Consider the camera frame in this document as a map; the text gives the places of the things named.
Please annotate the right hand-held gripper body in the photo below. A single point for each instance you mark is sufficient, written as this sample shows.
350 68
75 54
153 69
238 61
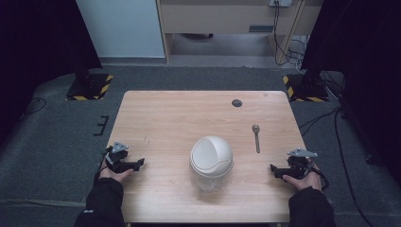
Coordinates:
299 162

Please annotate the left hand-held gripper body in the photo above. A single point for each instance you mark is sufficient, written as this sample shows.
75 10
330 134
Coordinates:
117 155

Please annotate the metal spoon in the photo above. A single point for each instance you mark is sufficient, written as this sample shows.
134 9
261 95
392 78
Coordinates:
257 140

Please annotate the person's left hand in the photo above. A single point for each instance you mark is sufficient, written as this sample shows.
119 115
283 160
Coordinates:
117 176

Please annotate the person's right hand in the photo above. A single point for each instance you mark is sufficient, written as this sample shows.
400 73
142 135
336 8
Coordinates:
307 182

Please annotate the black stand base striped edge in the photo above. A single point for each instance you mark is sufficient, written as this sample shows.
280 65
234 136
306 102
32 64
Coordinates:
90 86
307 90

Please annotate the grey round table grommet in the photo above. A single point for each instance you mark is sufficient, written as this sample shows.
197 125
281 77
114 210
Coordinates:
236 103

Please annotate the white cabinet panel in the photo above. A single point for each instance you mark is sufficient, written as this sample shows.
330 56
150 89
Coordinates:
121 28

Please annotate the black curtain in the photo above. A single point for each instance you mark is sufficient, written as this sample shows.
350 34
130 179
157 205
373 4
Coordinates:
362 47
38 47

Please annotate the white wall power outlet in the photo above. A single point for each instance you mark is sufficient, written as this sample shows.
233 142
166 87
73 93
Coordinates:
280 2

